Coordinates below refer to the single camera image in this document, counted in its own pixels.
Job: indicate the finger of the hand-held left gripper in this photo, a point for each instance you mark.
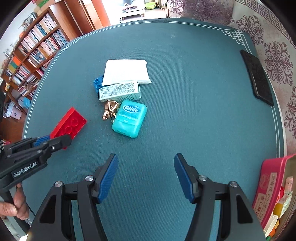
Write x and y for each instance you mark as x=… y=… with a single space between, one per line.
x=59 y=143
x=41 y=140

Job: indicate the teal felt desktop mat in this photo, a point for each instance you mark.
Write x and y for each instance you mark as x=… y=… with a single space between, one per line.
x=196 y=115

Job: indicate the green bowls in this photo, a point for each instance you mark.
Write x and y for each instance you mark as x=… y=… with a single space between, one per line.
x=150 y=5

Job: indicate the white purple patterned tablecloth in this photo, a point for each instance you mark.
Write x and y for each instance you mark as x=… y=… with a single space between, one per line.
x=272 y=34

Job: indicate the blue toy block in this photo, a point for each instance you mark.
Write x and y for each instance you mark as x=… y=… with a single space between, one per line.
x=97 y=84

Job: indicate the gold hair clip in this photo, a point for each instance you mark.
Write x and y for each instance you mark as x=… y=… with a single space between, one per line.
x=110 y=111

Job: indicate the red printed tube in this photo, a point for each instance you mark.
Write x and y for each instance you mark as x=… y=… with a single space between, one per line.
x=281 y=191

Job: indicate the white tissue packet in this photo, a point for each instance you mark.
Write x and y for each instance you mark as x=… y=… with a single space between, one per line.
x=126 y=71

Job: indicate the purple patterned cloth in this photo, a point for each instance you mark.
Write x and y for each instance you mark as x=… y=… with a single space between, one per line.
x=201 y=9

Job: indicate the red toy block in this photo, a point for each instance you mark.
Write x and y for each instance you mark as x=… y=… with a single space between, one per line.
x=69 y=122

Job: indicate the wooden cabinet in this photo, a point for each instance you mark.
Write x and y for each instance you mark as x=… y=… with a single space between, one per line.
x=81 y=16

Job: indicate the teal dental floss container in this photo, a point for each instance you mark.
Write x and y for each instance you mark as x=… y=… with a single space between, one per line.
x=129 y=119

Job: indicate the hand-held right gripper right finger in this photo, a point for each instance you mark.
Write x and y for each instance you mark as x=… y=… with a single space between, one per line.
x=183 y=179

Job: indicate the teal white carton box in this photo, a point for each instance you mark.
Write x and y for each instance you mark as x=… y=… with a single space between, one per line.
x=119 y=91

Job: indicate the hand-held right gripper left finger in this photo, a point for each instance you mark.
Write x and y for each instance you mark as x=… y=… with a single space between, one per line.
x=106 y=182

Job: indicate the pink tin box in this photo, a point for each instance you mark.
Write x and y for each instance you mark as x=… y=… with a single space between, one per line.
x=266 y=180

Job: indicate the white rack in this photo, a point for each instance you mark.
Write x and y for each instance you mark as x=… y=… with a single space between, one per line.
x=131 y=12

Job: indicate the yellow medicine box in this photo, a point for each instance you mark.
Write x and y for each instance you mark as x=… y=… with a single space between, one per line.
x=283 y=204

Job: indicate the pink hair roller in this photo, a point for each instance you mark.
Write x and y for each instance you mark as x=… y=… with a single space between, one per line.
x=271 y=223

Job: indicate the person's left hand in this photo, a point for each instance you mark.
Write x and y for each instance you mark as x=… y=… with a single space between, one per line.
x=19 y=206

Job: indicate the black textured pad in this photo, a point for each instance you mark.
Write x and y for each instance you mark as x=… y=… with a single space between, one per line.
x=257 y=77

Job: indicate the wooden bookshelf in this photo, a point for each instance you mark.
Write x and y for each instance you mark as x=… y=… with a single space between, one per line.
x=25 y=60

